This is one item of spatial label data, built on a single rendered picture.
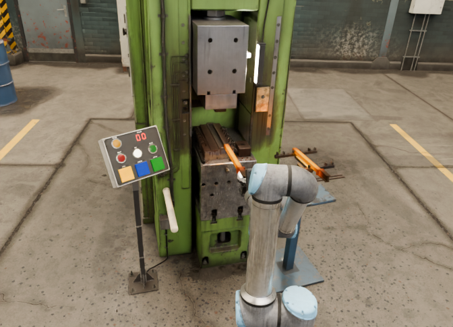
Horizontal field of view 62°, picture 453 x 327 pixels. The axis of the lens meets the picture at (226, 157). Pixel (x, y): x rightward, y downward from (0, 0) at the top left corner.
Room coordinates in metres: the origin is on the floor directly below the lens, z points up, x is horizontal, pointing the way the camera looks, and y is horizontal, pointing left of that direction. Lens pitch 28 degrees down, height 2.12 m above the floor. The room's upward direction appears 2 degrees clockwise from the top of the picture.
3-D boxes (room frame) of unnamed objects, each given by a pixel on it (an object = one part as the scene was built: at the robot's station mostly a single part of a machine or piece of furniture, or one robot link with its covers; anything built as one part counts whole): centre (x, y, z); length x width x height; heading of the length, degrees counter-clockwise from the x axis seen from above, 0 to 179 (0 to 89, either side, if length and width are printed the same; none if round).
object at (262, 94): (2.42, -0.22, 1.27); 0.09 x 0.02 x 0.17; 106
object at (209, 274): (2.17, 0.04, 0.01); 0.58 x 0.39 x 0.01; 106
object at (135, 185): (1.99, 0.56, 0.54); 0.04 x 0.04 x 1.08; 16
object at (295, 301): (1.12, -0.32, 0.79); 0.17 x 0.15 x 0.18; 88
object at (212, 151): (2.42, 0.10, 0.96); 0.42 x 0.20 x 0.09; 16
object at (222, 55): (2.43, 0.06, 1.56); 0.42 x 0.39 x 0.40; 16
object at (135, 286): (1.99, 0.57, 0.05); 0.22 x 0.22 x 0.09; 16
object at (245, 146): (2.32, -0.11, 0.95); 0.12 x 0.08 x 0.06; 16
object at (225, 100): (2.42, 0.10, 1.32); 0.42 x 0.20 x 0.10; 16
